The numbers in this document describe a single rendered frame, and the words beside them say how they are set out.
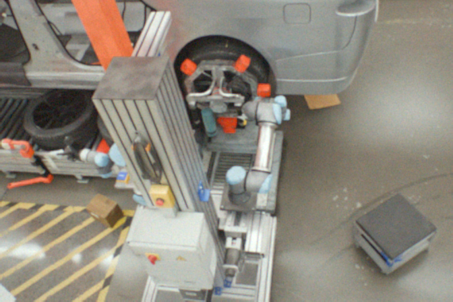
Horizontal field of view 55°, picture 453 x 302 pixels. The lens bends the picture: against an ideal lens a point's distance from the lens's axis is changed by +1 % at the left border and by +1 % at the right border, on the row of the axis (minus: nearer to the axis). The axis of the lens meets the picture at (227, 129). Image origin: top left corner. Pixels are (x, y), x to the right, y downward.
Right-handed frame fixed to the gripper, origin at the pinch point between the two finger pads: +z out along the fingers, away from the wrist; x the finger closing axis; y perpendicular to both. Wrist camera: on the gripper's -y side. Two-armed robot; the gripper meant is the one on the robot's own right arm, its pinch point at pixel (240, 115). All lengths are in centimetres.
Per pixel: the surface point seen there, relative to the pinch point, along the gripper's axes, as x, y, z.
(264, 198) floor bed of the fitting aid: 21, -75, -14
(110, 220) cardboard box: 53, -74, 109
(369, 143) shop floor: -48, -83, -99
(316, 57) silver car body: -30, 28, -52
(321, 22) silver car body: -30, 57, -55
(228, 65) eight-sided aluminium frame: -21.4, 29.2, 8.5
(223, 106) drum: -6.0, 3.1, 13.1
